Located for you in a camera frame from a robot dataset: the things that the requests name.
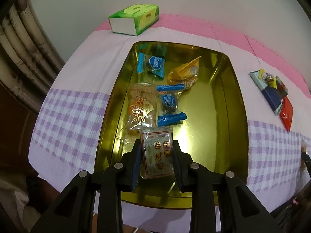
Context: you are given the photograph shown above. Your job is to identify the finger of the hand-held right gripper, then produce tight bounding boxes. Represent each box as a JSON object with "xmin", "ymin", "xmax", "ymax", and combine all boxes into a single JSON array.
[{"xmin": 301, "ymin": 150, "xmax": 311, "ymax": 174}]

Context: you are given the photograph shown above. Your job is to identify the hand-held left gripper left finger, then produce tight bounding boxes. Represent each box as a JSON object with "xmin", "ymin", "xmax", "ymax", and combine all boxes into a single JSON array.
[{"xmin": 30, "ymin": 138, "xmax": 142, "ymax": 233}]

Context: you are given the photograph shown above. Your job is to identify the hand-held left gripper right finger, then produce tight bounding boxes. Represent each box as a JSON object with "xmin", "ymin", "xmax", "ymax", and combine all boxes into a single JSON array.
[{"xmin": 172, "ymin": 139, "xmax": 283, "ymax": 233}]

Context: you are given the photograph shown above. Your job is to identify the clear packet of orange crackers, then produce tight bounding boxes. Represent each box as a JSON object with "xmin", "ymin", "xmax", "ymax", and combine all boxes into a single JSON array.
[{"xmin": 301, "ymin": 138, "xmax": 309, "ymax": 168}]

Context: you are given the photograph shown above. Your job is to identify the brown cake packet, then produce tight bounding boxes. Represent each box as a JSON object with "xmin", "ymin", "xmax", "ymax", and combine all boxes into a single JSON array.
[{"xmin": 140, "ymin": 126, "xmax": 176, "ymax": 180}]

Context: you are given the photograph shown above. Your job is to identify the gold rectangular tin box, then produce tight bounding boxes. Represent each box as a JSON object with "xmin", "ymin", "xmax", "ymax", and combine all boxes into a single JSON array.
[{"xmin": 93, "ymin": 41, "xmax": 249, "ymax": 210}]

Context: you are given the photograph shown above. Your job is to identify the red snack packet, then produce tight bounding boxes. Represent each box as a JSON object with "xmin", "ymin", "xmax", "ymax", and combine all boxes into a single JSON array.
[{"xmin": 279, "ymin": 97, "xmax": 294, "ymax": 131}]

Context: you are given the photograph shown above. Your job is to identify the blue candy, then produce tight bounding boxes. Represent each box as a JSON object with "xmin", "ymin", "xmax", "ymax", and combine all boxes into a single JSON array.
[
  {"xmin": 156, "ymin": 84, "xmax": 188, "ymax": 127},
  {"xmin": 136, "ymin": 52, "xmax": 166, "ymax": 79}
]

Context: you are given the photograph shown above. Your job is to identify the clear packet with golden print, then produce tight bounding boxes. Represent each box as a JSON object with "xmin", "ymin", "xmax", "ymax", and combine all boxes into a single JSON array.
[{"xmin": 125, "ymin": 83, "xmax": 158, "ymax": 136}]

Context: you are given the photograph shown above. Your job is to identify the navy blue snack packet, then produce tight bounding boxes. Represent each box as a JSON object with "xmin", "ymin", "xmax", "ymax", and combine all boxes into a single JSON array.
[{"xmin": 249, "ymin": 68, "xmax": 289, "ymax": 116}]

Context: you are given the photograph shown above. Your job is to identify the grey packet with red band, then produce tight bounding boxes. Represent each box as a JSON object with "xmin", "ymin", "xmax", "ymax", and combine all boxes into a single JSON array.
[{"xmin": 277, "ymin": 76, "xmax": 289, "ymax": 97}]

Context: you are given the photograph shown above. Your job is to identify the yellow orange snack packet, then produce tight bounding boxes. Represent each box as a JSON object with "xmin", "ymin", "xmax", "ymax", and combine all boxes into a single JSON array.
[{"xmin": 167, "ymin": 56, "xmax": 203, "ymax": 91}]

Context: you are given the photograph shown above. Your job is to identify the yellow candy packet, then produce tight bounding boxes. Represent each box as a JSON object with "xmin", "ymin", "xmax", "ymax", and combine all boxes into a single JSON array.
[{"xmin": 259, "ymin": 69, "xmax": 279, "ymax": 89}]

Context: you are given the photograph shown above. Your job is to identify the light cloth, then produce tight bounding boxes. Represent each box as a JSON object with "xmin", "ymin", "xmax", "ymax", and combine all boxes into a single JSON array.
[{"xmin": 0, "ymin": 172, "xmax": 42, "ymax": 233}]

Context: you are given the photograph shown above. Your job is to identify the brown wooden cabinet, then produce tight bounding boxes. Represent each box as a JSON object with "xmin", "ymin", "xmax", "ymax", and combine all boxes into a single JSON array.
[{"xmin": 0, "ymin": 83, "xmax": 39, "ymax": 170}]

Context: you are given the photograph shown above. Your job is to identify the green tissue box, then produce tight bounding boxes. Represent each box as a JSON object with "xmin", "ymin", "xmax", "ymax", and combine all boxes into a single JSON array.
[{"xmin": 108, "ymin": 3, "xmax": 159, "ymax": 37}]

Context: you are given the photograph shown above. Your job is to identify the beige patterned curtain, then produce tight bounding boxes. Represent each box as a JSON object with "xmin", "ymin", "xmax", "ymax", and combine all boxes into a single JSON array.
[{"xmin": 0, "ymin": 0, "xmax": 66, "ymax": 113}]

